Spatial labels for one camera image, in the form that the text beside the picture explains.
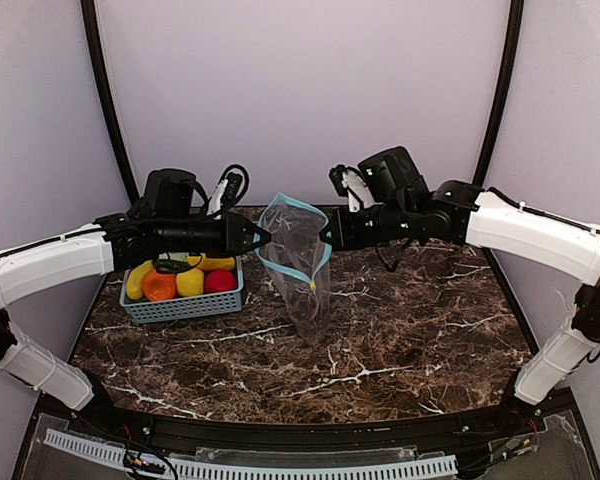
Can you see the orange fruit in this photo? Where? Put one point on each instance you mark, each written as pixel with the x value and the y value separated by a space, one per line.
pixel 157 287

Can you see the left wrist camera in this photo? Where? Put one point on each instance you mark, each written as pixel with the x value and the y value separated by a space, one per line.
pixel 232 186

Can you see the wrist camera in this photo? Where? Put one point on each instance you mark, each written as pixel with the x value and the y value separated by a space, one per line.
pixel 232 186
pixel 348 182

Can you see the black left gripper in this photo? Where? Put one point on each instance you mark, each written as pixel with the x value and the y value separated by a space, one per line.
pixel 231 233

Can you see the red apple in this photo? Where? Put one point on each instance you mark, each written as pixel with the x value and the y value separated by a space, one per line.
pixel 220 281

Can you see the light blue plastic basket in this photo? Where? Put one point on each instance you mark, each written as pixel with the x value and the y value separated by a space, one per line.
pixel 206 305

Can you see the black front rail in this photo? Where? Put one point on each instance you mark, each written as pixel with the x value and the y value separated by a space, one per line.
pixel 462 432

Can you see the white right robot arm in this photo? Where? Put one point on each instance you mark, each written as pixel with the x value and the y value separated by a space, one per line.
pixel 389 200

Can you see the clear zip top bag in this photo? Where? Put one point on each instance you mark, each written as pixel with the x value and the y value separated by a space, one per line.
pixel 298 263

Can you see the yellow pear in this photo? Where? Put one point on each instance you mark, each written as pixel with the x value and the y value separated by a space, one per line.
pixel 135 280

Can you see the yellow lemon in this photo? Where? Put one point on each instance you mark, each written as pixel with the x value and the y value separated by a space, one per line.
pixel 190 283

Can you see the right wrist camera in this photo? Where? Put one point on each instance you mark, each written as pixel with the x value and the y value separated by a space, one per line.
pixel 348 182

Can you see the green cucumber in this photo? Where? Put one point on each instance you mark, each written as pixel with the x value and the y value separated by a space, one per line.
pixel 168 266

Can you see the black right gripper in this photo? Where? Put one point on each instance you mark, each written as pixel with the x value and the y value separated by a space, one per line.
pixel 344 228

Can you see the yellow mango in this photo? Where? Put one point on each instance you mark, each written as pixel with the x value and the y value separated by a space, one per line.
pixel 208 264

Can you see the light blue cable duct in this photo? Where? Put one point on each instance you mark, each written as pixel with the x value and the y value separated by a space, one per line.
pixel 210 463

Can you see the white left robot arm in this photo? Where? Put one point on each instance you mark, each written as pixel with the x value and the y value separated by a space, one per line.
pixel 173 215

